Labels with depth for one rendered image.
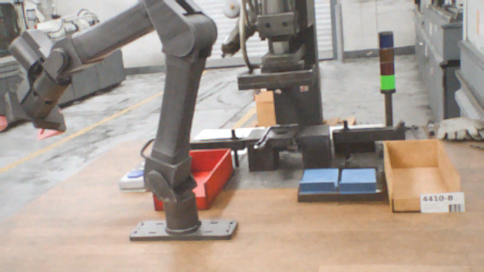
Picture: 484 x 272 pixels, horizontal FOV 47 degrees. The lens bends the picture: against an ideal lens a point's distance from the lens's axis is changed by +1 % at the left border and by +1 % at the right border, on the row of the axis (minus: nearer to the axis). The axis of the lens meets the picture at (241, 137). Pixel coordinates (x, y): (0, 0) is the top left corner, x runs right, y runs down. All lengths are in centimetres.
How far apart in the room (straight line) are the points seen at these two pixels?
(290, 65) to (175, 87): 40
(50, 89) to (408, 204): 70
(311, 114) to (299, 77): 30
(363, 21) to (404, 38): 80
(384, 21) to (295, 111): 898
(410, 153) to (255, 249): 49
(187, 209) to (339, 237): 28
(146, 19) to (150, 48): 1061
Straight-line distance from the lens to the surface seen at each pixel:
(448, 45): 435
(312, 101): 156
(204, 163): 139
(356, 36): 1055
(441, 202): 108
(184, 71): 93
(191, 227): 103
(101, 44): 102
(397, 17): 1051
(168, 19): 91
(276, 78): 130
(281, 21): 129
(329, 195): 114
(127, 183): 133
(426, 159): 131
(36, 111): 116
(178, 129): 97
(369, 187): 111
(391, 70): 147
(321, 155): 133
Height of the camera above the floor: 132
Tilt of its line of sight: 14 degrees down
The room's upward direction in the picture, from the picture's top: 6 degrees counter-clockwise
